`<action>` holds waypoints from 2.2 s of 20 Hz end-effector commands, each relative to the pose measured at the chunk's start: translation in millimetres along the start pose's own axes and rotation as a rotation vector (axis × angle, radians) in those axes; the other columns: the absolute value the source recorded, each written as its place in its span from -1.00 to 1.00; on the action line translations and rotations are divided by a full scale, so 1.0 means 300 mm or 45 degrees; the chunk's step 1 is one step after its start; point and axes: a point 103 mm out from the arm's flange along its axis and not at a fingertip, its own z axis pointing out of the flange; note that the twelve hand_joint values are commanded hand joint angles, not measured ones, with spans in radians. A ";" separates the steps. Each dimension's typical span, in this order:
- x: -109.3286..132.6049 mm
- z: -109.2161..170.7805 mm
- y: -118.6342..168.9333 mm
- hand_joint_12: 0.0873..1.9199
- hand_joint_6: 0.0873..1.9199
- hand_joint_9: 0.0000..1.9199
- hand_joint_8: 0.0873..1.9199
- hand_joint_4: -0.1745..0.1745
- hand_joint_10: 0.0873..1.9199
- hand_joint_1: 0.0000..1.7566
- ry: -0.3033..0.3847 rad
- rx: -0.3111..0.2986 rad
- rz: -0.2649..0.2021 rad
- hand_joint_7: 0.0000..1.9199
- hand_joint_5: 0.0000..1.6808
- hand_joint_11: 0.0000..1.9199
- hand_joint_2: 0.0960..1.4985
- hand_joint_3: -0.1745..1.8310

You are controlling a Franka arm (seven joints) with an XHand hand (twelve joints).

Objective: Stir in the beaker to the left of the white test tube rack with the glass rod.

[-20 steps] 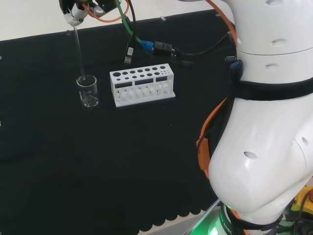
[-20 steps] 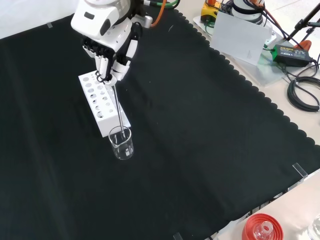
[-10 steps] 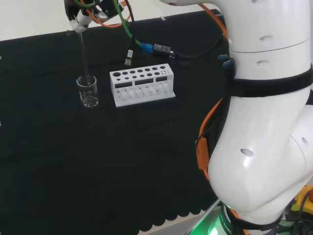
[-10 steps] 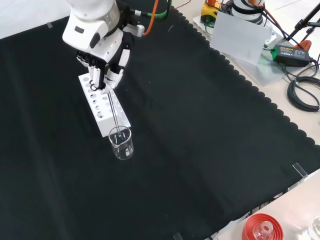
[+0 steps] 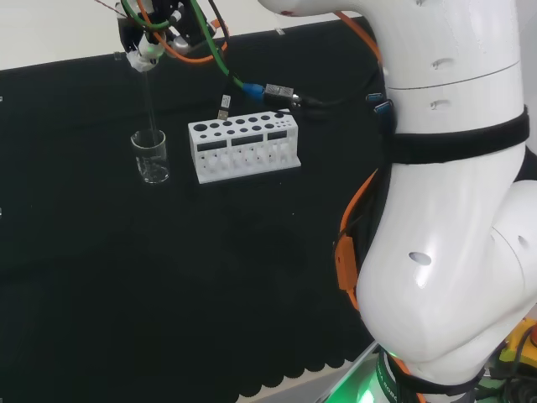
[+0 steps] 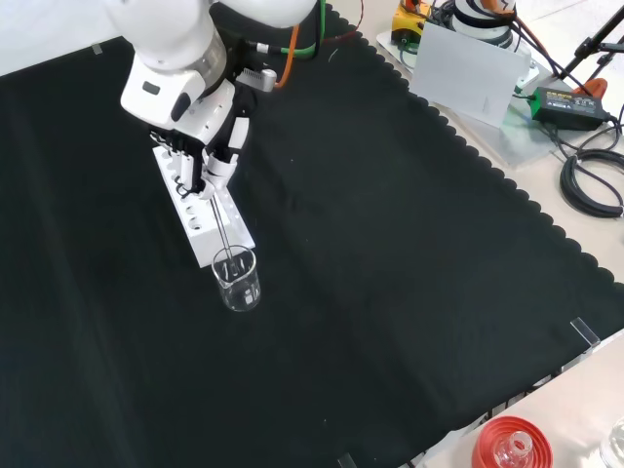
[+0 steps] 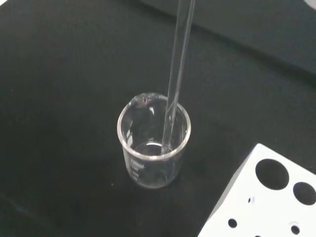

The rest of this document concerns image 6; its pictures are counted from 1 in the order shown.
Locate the white test tube rack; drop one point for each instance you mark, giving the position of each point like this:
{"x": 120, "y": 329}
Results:
{"x": 205, "y": 244}

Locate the clear glass beaker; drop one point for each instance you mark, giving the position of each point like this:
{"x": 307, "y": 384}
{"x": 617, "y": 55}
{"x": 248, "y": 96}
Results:
{"x": 239, "y": 292}

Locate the clear glass flask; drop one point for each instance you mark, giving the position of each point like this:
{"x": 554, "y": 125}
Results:
{"x": 514, "y": 451}

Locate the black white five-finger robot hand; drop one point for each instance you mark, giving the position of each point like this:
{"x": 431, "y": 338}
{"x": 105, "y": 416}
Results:
{"x": 161, "y": 97}

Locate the orange clamp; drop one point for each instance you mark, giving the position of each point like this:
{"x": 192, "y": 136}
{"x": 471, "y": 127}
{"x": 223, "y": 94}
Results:
{"x": 594, "y": 88}

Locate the clear glass rod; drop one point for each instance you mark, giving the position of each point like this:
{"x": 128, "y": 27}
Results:
{"x": 222, "y": 229}

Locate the clear glass vessel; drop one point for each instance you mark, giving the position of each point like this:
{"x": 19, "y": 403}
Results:
{"x": 615, "y": 446}

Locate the black tripod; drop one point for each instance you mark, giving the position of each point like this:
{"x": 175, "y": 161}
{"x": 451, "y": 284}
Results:
{"x": 592, "y": 41}

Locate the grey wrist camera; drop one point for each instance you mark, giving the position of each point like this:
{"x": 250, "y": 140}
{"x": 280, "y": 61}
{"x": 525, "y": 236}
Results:
{"x": 261, "y": 79}

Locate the metal base plate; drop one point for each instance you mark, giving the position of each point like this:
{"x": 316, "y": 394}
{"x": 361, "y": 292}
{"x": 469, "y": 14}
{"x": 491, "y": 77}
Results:
{"x": 521, "y": 141}

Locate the yellow stop button box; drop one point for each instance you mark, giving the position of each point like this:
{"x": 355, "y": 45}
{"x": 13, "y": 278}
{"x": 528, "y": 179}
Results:
{"x": 407, "y": 27}

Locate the black power adapter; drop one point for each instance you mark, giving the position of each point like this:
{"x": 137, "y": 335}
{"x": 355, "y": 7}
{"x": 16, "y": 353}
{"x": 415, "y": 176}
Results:
{"x": 568, "y": 109}

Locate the black bench cloth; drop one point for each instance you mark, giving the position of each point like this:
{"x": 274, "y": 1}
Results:
{"x": 341, "y": 244}

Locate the pale board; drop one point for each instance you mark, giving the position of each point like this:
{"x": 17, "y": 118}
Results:
{"x": 463, "y": 73}

